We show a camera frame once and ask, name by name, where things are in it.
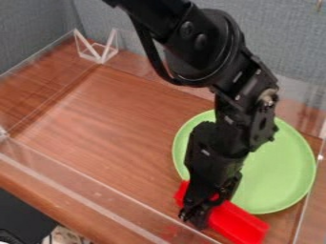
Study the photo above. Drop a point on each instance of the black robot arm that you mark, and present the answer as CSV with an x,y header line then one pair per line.
x,y
197,50

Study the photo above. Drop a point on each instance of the green round plate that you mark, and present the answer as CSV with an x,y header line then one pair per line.
x,y
278,171

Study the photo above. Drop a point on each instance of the clear acrylic enclosure wall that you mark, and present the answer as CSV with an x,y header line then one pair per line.
x,y
87,130

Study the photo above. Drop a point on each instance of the red rectangular block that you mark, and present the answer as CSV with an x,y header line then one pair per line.
x,y
237,225

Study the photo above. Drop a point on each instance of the white power strip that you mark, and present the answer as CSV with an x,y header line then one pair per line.
x,y
62,235

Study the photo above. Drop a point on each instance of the clear acrylic corner bracket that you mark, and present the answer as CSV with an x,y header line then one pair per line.
x,y
97,52

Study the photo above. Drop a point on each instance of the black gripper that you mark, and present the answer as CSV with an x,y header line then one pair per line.
x,y
214,159

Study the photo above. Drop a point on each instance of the black box under table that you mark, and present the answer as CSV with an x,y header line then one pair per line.
x,y
25,225

